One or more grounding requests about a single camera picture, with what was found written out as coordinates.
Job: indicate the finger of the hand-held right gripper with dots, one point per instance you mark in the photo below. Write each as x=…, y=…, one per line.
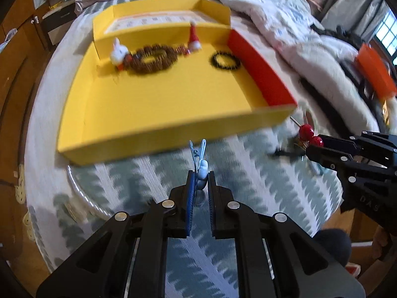
x=338, y=142
x=325, y=156

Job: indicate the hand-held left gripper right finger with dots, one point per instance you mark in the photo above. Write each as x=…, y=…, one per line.
x=212, y=201

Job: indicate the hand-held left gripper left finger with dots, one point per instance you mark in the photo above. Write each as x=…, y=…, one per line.
x=190, y=201

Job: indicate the red cherry hair clip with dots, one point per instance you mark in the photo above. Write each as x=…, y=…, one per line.
x=305, y=130

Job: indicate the blue bow hair clip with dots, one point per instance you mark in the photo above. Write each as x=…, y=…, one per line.
x=203, y=166

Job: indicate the yellow cardboard box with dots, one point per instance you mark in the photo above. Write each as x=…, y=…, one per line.
x=170, y=108

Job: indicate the person's right hand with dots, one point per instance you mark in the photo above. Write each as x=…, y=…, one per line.
x=381, y=243

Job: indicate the dark fuzzy ball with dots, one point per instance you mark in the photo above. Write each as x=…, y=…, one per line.
x=333, y=245

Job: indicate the orange box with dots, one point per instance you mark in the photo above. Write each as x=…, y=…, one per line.
x=375, y=71

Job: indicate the window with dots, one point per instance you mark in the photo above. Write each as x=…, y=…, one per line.
x=387, y=34

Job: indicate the grey curtain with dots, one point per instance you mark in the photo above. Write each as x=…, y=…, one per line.
x=350, y=3

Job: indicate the light blue duvet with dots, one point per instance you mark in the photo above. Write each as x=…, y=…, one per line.
x=263, y=21

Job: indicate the pale yellow slipper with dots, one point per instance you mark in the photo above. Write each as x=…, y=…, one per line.
x=31, y=225
x=21, y=187

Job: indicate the red santa hat clip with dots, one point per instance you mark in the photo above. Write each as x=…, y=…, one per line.
x=194, y=38

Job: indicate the white rabbit figurine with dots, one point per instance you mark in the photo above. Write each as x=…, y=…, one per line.
x=119, y=51

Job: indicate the dark and white nightstand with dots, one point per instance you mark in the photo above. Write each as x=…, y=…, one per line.
x=60, y=24

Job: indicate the wooden wardrobe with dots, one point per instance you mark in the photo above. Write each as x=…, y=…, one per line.
x=18, y=52

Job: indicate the white crumpled plastic bag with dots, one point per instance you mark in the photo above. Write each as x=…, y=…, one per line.
x=9, y=35

